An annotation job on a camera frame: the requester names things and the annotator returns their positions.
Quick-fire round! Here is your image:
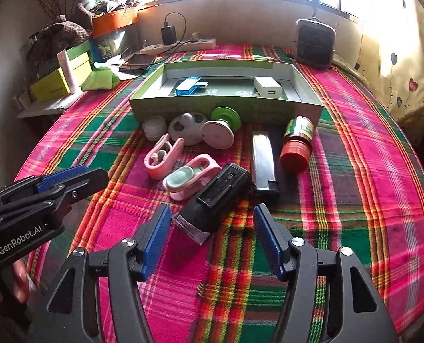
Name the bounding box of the shallow green cardboard box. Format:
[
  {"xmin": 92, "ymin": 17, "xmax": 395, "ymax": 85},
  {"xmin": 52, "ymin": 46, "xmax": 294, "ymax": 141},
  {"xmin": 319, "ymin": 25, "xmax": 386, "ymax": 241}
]
[{"xmin": 129, "ymin": 60, "xmax": 324, "ymax": 126}]

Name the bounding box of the person's left hand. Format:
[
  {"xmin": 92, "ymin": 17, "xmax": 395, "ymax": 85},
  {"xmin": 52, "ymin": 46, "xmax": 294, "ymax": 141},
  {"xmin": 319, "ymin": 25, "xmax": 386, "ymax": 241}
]
[{"xmin": 0, "ymin": 259, "xmax": 32, "ymax": 304}]

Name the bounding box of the small white jar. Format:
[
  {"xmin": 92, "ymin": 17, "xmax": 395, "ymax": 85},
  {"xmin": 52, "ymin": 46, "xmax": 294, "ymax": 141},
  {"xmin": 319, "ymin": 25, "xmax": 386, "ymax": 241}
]
[{"xmin": 142, "ymin": 116, "xmax": 166, "ymax": 141}]

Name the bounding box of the cream curtain with hearts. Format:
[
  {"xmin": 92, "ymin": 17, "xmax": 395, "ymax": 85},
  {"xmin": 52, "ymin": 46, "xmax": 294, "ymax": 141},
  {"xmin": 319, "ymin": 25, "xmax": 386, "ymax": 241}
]
[{"xmin": 357, "ymin": 0, "xmax": 424, "ymax": 141}]

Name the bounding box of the black rectangular case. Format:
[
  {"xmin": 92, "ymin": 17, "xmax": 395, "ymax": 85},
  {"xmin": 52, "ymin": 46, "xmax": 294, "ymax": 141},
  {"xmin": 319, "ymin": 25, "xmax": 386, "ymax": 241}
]
[{"xmin": 251, "ymin": 131, "xmax": 280, "ymax": 196}]

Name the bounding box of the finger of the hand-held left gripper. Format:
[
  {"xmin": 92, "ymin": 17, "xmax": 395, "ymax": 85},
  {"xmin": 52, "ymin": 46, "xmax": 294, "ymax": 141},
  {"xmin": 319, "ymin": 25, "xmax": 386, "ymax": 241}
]
[
  {"xmin": 0, "ymin": 184, "xmax": 91, "ymax": 227},
  {"xmin": 0, "ymin": 165, "xmax": 109, "ymax": 201}
]

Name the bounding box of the green tissue packet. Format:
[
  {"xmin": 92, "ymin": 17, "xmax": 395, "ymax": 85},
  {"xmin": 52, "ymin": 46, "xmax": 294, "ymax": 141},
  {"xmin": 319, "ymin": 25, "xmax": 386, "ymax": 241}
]
[{"xmin": 81, "ymin": 69, "xmax": 118, "ymax": 92}]

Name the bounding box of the pink and mint clip holder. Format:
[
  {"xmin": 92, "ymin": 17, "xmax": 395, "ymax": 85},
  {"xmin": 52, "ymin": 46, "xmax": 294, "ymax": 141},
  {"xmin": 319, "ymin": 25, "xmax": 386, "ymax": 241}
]
[{"xmin": 162, "ymin": 154, "xmax": 222, "ymax": 201}]

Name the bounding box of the white power bank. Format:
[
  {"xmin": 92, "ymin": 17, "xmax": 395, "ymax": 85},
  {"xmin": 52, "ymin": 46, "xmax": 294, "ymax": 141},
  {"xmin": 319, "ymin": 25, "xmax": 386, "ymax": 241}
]
[{"xmin": 254, "ymin": 76, "xmax": 282, "ymax": 99}]

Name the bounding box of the brown checked cloth bag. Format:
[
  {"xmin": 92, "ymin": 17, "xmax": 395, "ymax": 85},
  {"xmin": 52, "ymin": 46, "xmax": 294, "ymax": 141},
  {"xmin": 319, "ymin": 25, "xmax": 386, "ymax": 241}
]
[{"xmin": 41, "ymin": 14, "xmax": 91, "ymax": 48}]

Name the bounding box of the pink green plaid blanket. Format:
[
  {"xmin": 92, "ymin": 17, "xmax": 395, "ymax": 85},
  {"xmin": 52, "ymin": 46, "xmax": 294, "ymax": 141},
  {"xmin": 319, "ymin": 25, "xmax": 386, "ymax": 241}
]
[{"xmin": 13, "ymin": 44, "xmax": 424, "ymax": 343}]

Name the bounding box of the white tube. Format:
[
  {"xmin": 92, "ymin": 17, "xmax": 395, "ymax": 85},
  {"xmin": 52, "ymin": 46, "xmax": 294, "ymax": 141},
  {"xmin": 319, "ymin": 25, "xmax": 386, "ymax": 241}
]
[{"xmin": 57, "ymin": 50, "xmax": 80, "ymax": 95}]

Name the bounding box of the red lidded jar green label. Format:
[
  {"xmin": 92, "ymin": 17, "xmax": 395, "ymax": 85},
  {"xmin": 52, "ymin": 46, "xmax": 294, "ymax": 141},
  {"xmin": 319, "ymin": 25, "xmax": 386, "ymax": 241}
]
[{"xmin": 279, "ymin": 116, "xmax": 315, "ymax": 173}]

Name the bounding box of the green and white spool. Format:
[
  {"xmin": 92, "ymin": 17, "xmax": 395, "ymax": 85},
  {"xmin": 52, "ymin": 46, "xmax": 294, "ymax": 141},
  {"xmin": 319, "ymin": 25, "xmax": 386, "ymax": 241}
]
[{"xmin": 201, "ymin": 106, "xmax": 242, "ymax": 149}]

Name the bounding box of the green flat box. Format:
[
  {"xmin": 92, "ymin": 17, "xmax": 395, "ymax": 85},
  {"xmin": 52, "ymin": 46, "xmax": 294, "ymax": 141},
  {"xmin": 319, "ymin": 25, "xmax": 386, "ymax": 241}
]
[{"xmin": 37, "ymin": 41, "xmax": 93, "ymax": 79}]

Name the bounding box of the orange box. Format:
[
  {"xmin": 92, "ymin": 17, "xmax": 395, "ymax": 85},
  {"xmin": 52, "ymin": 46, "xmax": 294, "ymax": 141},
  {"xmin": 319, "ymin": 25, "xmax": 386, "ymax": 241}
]
[{"xmin": 91, "ymin": 7, "xmax": 140, "ymax": 38}]

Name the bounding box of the blue and green box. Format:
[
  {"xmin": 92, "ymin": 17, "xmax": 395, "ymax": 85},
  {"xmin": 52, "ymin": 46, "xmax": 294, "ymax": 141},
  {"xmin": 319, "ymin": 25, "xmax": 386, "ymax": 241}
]
[{"xmin": 90, "ymin": 27, "xmax": 141, "ymax": 63}]

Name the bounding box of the blue packet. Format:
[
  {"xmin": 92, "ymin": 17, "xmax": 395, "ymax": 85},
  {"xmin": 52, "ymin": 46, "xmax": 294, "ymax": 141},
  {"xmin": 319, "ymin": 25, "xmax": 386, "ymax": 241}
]
[{"xmin": 175, "ymin": 77, "xmax": 209, "ymax": 96}]

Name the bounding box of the white power strip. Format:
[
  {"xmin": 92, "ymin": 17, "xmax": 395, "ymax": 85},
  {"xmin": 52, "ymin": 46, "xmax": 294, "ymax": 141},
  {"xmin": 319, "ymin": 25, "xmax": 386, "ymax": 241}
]
[{"xmin": 140, "ymin": 37, "xmax": 217, "ymax": 55}]

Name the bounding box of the black bike light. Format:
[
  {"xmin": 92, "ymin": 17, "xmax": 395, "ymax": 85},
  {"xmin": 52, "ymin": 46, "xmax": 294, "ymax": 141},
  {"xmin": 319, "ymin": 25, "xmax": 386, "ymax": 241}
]
[{"xmin": 171, "ymin": 163, "xmax": 252, "ymax": 246}]

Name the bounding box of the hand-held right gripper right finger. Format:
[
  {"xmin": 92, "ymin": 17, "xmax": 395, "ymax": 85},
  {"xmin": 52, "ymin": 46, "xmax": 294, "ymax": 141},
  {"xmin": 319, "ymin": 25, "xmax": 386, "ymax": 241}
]
[{"xmin": 253, "ymin": 203, "xmax": 400, "ymax": 343}]

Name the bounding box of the black charger with cable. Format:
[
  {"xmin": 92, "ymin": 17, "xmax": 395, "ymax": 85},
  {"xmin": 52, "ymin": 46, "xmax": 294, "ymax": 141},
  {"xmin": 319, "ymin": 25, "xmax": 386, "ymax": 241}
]
[{"xmin": 151, "ymin": 12, "xmax": 187, "ymax": 56}]

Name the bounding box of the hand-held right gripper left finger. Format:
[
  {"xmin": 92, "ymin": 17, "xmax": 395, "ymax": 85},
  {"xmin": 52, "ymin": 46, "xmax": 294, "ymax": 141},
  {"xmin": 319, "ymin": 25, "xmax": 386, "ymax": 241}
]
[{"xmin": 37, "ymin": 204, "xmax": 173, "ymax": 343}]

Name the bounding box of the yellow-green box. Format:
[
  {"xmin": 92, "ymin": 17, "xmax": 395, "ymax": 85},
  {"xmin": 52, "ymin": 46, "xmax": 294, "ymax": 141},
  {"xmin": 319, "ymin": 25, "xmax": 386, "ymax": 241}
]
[{"xmin": 29, "ymin": 68, "xmax": 72, "ymax": 103}]

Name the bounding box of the white round panda toy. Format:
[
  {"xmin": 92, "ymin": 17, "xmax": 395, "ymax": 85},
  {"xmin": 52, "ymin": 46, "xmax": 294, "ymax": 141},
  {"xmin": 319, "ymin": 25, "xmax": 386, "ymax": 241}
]
[{"xmin": 168, "ymin": 112, "xmax": 208, "ymax": 146}]

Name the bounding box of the black smartphone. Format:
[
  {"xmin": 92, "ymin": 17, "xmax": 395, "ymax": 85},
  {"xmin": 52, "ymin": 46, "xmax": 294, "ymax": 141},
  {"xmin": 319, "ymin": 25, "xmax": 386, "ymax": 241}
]
[{"xmin": 119, "ymin": 53, "xmax": 156, "ymax": 76}]

